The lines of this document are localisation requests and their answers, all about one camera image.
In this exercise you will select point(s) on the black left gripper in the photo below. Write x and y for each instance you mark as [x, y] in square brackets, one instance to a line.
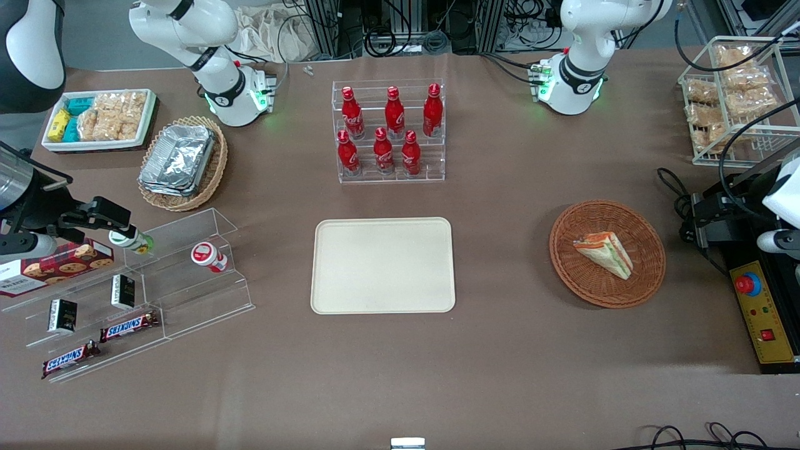
[745, 199]

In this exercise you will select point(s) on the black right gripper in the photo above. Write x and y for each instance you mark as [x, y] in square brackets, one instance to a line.
[39, 201]

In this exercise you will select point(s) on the plastic-wrapped triangle sandwich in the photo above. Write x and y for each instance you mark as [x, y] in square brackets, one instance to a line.
[609, 253]

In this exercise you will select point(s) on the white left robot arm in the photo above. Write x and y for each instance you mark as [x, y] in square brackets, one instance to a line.
[581, 37]

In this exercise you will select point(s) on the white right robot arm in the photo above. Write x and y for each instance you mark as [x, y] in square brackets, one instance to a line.
[226, 87]

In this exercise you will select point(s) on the white rectangular snack tray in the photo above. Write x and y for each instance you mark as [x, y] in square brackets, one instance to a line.
[94, 147]

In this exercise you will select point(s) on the light oval wicker basket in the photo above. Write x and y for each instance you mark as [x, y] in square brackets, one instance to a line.
[217, 169]

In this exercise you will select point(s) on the brown wicker basket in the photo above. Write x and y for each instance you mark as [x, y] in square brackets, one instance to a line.
[594, 284]

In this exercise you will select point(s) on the cream plastic tray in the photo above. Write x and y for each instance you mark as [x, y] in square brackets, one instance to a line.
[375, 269]

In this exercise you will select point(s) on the green-capped small bottle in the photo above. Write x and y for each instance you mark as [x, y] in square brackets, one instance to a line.
[128, 239]

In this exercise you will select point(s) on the red chocolate cookie box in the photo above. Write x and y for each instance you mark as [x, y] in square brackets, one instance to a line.
[62, 269]

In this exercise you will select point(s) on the fried snack bag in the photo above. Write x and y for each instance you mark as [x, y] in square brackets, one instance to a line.
[712, 134]
[705, 114]
[747, 80]
[737, 57]
[701, 92]
[753, 103]

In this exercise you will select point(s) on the small black box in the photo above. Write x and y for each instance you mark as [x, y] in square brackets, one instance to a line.
[123, 291]
[62, 314]

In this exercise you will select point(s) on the blue snack pack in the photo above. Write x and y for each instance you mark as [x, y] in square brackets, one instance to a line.
[80, 104]
[72, 130]

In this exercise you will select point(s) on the rice cracker bag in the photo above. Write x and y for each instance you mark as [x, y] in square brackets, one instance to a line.
[99, 125]
[129, 112]

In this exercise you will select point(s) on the stacked aluminium foil containers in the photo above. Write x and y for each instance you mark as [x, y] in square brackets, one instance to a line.
[177, 159]

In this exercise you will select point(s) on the yellow snack pack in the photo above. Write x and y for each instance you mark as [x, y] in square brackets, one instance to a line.
[59, 125]

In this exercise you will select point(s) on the red-capped white drink bottle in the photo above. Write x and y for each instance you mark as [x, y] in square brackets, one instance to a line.
[206, 255]

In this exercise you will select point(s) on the Snickers chocolate bar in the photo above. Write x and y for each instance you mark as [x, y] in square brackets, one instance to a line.
[70, 358]
[128, 325]

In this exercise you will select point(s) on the clear acrylic step shelf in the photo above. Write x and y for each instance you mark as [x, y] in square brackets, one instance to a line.
[187, 294]

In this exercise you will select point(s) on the yellow emergency stop box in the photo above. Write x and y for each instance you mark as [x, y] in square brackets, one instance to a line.
[772, 312]

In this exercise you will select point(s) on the red cola bottle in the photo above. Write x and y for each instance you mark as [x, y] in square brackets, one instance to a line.
[432, 114]
[410, 156]
[383, 153]
[394, 115]
[347, 155]
[352, 115]

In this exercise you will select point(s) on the clear acrylic bottle rack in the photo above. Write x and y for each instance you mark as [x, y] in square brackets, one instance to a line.
[369, 178]

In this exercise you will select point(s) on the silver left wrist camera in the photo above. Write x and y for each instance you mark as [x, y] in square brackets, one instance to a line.
[778, 241]

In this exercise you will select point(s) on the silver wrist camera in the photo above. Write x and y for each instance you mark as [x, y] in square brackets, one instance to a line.
[778, 241]
[28, 247]

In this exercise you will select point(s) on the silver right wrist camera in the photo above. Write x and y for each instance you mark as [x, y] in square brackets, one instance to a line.
[28, 247]

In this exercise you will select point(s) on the aluminium profile frame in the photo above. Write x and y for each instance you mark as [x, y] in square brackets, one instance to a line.
[322, 25]

